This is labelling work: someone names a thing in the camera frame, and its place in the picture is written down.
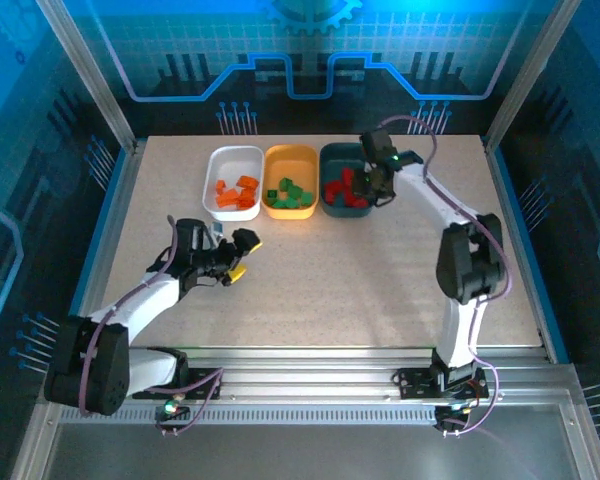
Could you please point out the small red lego brick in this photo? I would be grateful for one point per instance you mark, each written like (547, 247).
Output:
(347, 199)

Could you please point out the curved orange lego brick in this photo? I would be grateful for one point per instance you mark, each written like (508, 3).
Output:
(226, 200)

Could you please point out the dark green lego brick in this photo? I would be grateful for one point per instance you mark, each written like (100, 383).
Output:
(295, 192)

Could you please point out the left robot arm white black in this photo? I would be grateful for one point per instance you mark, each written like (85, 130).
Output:
(145, 300)

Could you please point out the dark teal plastic container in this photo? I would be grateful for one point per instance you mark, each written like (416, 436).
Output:
(337, 160)

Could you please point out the yellow plastic container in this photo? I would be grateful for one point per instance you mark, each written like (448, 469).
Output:
(290, 162)

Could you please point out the white plastic container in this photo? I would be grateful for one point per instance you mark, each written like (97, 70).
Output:
(235, 162)

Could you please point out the small controller board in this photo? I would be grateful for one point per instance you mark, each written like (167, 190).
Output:
(171, 409)
(450, 412)

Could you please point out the grey metal panel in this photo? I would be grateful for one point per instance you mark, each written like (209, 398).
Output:
(305, 455)

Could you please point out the table side rail blue strip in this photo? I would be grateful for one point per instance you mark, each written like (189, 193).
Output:
(506, 190)
(121, 210)

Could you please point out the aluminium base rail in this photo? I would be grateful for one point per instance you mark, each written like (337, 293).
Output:
(305, 375)

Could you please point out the aluminium frame post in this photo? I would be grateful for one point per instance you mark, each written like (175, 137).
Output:
(92, 75)
(526, 75)

